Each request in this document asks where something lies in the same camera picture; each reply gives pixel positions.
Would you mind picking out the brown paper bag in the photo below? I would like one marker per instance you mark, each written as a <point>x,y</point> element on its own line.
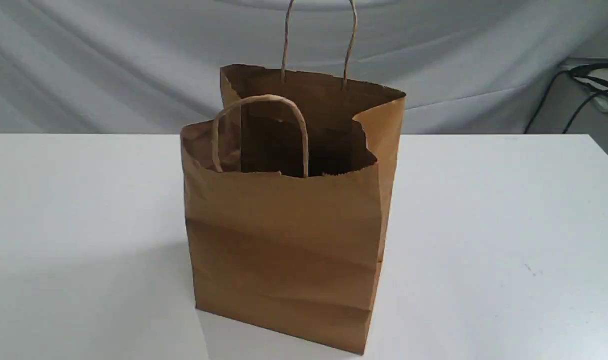
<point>287,196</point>

